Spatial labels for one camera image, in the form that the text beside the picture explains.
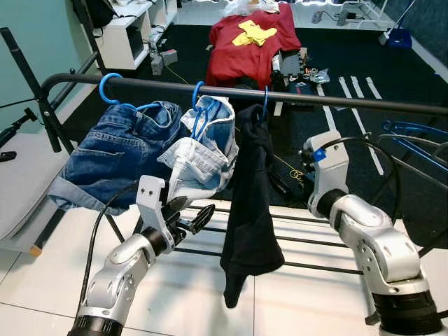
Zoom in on small black box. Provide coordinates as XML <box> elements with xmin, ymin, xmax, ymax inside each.
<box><xmin>287</xmin><ymin>80</ymin><xmax>317</xmax><ymax>97</ymax></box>

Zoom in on blue dustpan with handle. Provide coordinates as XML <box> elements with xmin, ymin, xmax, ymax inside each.
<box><xmin>384</xmin><ymin>0</ymin><xmax>417</xmax><ymax>50</ymax></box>

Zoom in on black tripod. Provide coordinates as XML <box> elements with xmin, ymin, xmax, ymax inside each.
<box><xmin>0</xmin><ymin>106</ymin><xmax>39</xmax><ymax>149</ymax></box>

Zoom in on light blue denim shorts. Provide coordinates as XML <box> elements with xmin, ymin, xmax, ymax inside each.
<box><xmin>157</xmin><ymin>97</ymin><xmax>239</xmax><ymax>204</ymax></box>

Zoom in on thin yellow wire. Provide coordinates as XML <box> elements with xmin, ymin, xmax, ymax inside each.
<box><xmin>269</xmin><ymin>150</ymin><xmax>307</xmax><ymax>181</ymax></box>

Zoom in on grey padded bench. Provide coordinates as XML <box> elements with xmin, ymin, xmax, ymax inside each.
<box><xmin>0</xmin><ymin>133</ymin><xmax>71</xmax><ymax>242</ymax></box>

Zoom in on white shelf unit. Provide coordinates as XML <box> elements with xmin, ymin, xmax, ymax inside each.
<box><xmin>94</xmin><ymin>0</ymin><xmax>179</xmax><ymax>71</ymax></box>

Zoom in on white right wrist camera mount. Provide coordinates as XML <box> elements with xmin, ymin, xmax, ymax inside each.
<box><xmin>302</xmin><ymin>131</ymin><xmax>349</xmax><ymax>200</ymax></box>

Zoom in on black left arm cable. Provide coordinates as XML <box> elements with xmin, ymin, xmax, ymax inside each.
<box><xmin>78</xmin><ymin>181</ymin><xmax>141</xmax><ymax>312</ymax></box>

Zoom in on long white floor tape strip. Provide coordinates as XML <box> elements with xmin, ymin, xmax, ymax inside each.
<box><xmin>316</xmin><ymin>84</ymin><xmax>337</xmax><ymax>132</ymax></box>
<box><xmin>339</xmin><ymin>76</ymin><xmax>384</xmax><ymax>176</ymax></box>

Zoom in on grey power brick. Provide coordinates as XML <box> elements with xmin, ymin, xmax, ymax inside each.
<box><xmin>150</xmin><ymin>49</ymin><xmax>178</xmax><ymax>76</ymax></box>

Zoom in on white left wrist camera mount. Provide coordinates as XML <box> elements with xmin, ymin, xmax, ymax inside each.
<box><xmin>136</xmin><ymin>176</ymin><xmax>172</xmax><ymax>239</ymax></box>

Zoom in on dark blue denim shorts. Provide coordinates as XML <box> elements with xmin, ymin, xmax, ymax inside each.
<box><xmin>48</xmin><ymin>101</ymin><xmax>190</xmax><ymax>214</ymax></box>

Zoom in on plain black garment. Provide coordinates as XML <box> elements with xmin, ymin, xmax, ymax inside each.
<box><xmin>220</xmin><ymin>104</ymin><xmax>286</xmax><ymax>309</ymax></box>

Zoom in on white crumpled plastic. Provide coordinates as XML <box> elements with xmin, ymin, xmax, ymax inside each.
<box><xmin>223</xmin><ymin>0</ymin><xmax>281</xmax><ymax>18</ymax></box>

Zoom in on red shirt with yellow star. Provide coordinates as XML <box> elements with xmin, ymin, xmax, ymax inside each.
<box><xmin>205</xmin><ymin>3</ymin><xmax>303</xmax><ymax>88</ymax></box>

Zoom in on black bag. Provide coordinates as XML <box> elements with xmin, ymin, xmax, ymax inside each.
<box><xmin>70</xmin><ymin>0</ymin><xmax>116</xmax><ymax>29</ymax></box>

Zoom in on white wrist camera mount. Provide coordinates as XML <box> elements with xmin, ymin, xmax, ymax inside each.
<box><xmin>302</xmin><ymin>131</ymin><xmax>349</xmax><ymax>200</ymax></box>
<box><xmin>136</xmin><ymin>176</ymin><xmax>172</xmax><ymax>239</ymax></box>

